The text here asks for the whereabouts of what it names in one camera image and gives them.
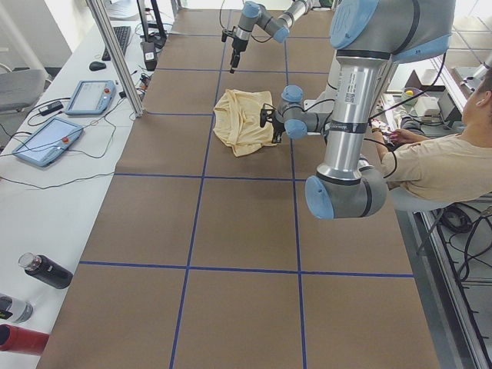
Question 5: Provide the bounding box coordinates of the black camera cable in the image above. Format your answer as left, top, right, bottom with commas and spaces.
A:
218, 0, 274, 44
299, 49, 449, 181

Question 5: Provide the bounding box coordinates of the cream long sleeve shirt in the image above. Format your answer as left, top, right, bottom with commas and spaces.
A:
213, 89, 275, 158

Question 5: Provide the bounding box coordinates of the red fire extinguisher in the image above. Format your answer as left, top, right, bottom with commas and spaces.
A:
1, 324, 50, 356

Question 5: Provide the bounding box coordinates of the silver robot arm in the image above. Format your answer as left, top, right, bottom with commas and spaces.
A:
221, 0, 319, 74
272, 1, 455, 219

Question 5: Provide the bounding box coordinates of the person in beige shirt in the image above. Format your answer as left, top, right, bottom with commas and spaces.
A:
373, 71, 491, 203

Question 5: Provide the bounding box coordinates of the black water bottle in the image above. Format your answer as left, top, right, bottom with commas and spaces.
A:
18, 252, 73, 289

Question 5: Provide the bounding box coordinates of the black keyboard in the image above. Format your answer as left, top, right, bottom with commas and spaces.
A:
101, 25, 131, 62

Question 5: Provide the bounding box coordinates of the black mouse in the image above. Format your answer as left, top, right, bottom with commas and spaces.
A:
88, 61, 106, 71

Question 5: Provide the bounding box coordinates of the aluminium frame post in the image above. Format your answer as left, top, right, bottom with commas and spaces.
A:
86, 0, 144, 118

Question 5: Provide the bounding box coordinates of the black box with white label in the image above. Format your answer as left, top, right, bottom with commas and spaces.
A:
141, 41, 158, 71

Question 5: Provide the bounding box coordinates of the clear water bottle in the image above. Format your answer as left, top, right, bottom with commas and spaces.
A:
1, 294, 33, 323

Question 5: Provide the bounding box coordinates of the grey office chair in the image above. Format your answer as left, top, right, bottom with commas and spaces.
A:
1, 64, 46, 113

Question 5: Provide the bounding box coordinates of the blue teach pendant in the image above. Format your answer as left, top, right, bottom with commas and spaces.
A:
65, 80, 116, 116
12, 117, 84, 168

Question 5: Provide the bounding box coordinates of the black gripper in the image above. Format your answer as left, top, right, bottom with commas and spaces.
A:
271, 120, 285, 144
230, 38, 248, 73

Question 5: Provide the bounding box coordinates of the upper blue teach pendant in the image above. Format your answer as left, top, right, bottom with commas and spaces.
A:
65, 80, 116, 116

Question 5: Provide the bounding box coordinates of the black monitor arm base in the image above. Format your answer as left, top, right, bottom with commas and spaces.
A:
136, 0, 168, 48

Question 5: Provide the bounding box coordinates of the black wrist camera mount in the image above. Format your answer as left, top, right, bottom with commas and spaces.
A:
221, 26, 236, 43
260, 103, 276, 128

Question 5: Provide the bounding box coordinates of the lower blue teach pendant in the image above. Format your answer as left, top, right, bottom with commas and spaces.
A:
12, 117, 84, 168

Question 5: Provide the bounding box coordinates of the black power adapter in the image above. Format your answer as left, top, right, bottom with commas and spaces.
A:
38, 100, 64, 116

